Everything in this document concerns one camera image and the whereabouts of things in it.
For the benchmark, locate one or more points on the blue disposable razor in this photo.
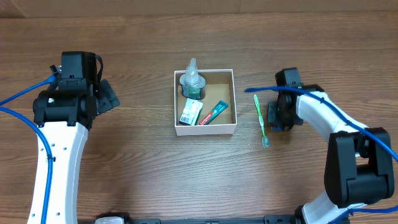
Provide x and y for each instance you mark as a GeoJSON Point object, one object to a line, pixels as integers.
{"type": "Point", "coordinates": [277, 128]}

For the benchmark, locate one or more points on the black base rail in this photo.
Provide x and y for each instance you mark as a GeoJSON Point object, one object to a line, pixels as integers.
{"type": "Point", "coordinates": [124, 218]}

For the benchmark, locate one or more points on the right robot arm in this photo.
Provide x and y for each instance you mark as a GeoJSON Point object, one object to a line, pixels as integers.
{"type": "Point", "coordinates": [358, 169]}

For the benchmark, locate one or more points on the white soap bar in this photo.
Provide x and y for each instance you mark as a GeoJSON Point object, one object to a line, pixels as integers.
{"type": "Point", "coordinates": [191, 112]}

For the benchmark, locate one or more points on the green Colgate toothpaste tube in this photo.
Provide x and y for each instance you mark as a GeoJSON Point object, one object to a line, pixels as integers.
{"type": "Point", "coordinates": [217, 110]}

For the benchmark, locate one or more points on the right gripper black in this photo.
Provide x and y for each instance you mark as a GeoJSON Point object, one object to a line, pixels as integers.
{"type": "Point", "coordinates": [273, 115]}

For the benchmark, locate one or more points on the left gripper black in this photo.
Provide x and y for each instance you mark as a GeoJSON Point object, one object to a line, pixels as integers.
{"type": "Point", "coordinates": [107, 94]}

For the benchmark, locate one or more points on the green white toothbrush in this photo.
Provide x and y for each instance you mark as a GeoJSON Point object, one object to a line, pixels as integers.
{"type": "Point", "coordinates": [265, 140]}

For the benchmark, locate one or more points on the clear pump bottle blue liquid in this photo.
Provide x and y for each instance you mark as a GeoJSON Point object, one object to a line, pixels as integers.
{"type": "Point", "coordinates": [192, 83]}

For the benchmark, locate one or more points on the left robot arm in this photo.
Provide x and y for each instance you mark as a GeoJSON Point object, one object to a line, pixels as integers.
{"type": "Point", "coordinates": [64, 114]}

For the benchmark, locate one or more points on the open cardboard box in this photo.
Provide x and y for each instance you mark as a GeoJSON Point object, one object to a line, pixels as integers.
{"type": "Point", "coordinates": [219, 86]}

